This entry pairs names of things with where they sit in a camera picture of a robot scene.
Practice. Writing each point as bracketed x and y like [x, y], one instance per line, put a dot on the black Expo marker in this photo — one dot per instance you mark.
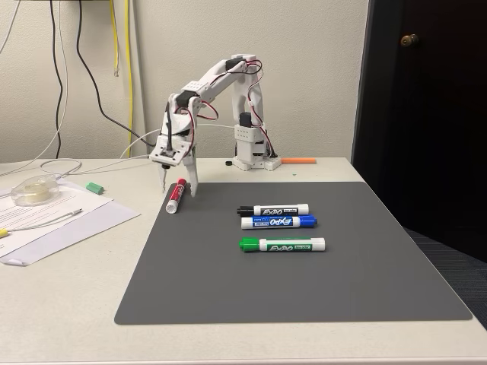
[274, 210]

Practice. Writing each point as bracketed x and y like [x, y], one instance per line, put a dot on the brass door knob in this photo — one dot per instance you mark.
[409, 39]

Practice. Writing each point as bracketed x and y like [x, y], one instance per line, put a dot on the white gripper camera box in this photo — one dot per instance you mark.
[173, 155]

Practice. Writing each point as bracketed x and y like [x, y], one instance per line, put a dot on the green marker cap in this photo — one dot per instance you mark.
[94, 188]

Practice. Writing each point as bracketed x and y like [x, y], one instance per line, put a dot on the dark wooden door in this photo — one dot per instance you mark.
[426, 133]

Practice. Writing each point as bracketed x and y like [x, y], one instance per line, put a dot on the white printed paper sheet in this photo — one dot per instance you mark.
[87, 224]
[80, 199]

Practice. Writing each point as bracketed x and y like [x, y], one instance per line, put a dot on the red Expo marker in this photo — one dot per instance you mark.
[177, 194]

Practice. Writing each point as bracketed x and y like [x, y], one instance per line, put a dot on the green Expo marker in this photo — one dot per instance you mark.
[283, 245]

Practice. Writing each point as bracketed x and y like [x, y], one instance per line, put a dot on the orange stick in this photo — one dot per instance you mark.
[298, 161]

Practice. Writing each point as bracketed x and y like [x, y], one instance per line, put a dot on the grey rubber mat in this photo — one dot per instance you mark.
[296, 285]

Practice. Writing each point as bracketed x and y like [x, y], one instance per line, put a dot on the clear tape dispenser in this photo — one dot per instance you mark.
[34, 191]

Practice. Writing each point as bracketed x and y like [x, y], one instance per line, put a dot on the yellow marker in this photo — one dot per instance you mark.
[3, 233]

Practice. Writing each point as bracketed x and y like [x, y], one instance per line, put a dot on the blue Expo marker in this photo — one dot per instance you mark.
[277, 222]

